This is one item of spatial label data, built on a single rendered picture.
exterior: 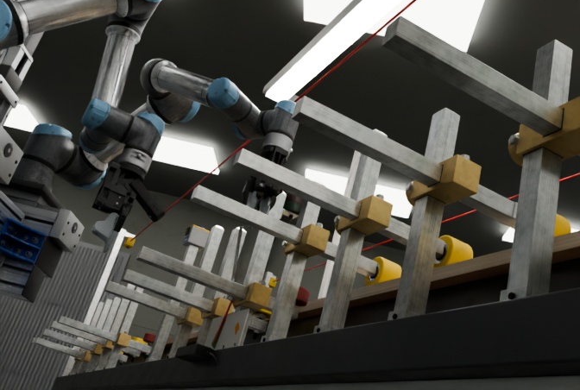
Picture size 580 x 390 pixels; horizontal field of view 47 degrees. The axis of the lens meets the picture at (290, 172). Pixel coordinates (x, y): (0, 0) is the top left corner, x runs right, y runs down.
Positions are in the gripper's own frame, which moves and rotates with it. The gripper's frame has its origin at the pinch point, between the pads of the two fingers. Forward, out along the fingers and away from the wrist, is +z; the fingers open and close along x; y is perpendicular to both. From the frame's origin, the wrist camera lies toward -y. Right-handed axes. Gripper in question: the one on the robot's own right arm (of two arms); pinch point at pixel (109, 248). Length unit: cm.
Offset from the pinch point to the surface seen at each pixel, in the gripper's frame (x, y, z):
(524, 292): 98, -36, 11
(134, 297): -49, -18, -1
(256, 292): 4.7, -36.7, -1.8
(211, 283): 1.2, -26.0, -0.8
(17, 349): -762, -29, -32
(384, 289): 33, -55, -5
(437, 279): 52, -55, -5
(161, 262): 1.3, -12.6, -1.0
